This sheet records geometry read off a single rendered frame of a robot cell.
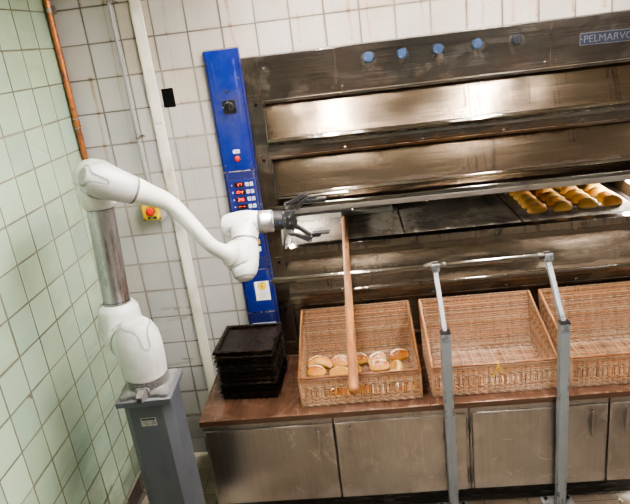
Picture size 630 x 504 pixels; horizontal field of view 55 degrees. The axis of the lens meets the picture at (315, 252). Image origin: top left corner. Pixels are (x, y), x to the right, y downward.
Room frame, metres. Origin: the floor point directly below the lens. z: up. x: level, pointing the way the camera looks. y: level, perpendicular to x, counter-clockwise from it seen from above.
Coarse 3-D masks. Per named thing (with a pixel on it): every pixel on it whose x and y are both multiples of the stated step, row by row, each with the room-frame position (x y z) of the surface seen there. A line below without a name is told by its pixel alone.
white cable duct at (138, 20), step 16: (128, 0) 2.89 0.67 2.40; (144, 32) 2.89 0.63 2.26; (144, 48) 2.89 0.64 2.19; (144, 64) 2.89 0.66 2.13; (160, 112) 2.89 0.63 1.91; (160, 128) 2.89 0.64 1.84; (160, 144) 2.89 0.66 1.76; (176, 192) 2.89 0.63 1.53; (176, 224) 2.89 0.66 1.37; (192, 272) 2.89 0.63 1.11; (192, 288) 2.89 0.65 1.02; (192, 304) 2.89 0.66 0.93; (208, 352) 2.89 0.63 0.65; (208, 368) 2.89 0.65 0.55; (208, 384) 2.89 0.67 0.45
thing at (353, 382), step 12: (348, 240) 2.82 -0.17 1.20; (348, 252) 2.63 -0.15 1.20; (348, 264) 2.47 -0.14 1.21; (348, 276) 2.33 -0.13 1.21; (348, 288) 2.21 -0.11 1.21; (348, 300) 2.10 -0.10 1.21; (348, 312) 2.00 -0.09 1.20; (348, 324) 1.90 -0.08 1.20; (348, 336) 1.82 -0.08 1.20; (348, 348) 1.74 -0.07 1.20; (348, 360) 1.67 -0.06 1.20; (348, 372) 1.60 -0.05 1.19
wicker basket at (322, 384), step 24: (312, 312) 2.82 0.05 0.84; (336, 312) 2.81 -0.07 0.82; (360, 312) 2.79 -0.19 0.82; (384, 312) 2.78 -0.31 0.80; (408, 312) 2.70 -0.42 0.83; (312, 336) 2.79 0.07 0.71; (336, 336) 2.77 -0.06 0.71; (360, 336) 2.77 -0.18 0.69; (384, 336) 2.75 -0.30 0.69; (408, 360) 2.64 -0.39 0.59; (312, 384) 2.36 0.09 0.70; (336, 384) 2.35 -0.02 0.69; (360, 384) 2.34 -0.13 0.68; (384, 384) 2.34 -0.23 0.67
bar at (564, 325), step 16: (496, 256) 2.43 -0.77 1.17; (512, 256) 2.41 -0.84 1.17; (528, 256) 2.40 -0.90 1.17; (544, 256) 2.39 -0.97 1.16; (336, 272) 2.48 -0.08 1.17; (352, 272) 2.47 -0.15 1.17; (368, 272) 2.46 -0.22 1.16; (384, 272) 2.45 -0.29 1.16; (432, 272) 2.43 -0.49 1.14; (560, 304) 2.24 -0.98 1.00; (560, 320) 2.20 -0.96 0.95; (448, 336) 2.21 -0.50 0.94; (560, 336) 2.17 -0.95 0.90; (448, 352) 2.21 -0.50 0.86; (560, 352) 2.17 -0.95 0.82; (448, 368) 2.21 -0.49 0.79; (560, 368) 2.17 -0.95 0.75; (448, 384) 2.21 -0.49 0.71; (560, 384) 2.17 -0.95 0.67; (448, 400) 2.21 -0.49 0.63; (560, 400) 2.17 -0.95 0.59; (448, 416) 2.21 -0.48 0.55; (560, 416) 2.17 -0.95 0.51; (448, 432) 2.21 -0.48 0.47; (560, 432) 2.17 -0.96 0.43; (448, 448) 2.21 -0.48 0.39; (560, 448) 2.17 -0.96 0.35; (448, 464) 2.21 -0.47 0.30; (560, 464) 2.17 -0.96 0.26; (448, 480) 2.22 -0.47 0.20; (560, 480) 2.17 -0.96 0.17; (544, 496) 2.26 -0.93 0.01; (560, 496) 2.17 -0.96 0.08
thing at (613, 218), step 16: (512, 224) 2.80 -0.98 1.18; (528, 224) 2.77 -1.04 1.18; (544, 224) 2.75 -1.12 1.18; (560, 224) 2.75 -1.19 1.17; (576, 224) 2.74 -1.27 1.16; (592, 224) 2.73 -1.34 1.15; (608, 224) 2.73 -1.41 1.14; (336, 240) 2.89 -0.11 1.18; (352, 240) 2.86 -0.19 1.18; (368, 240) 2.83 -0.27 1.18; (384, 240) 2.82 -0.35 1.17; (400, 240) 2.82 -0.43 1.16; (416, 240) 2.81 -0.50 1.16; (432, 240) 2.80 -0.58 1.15
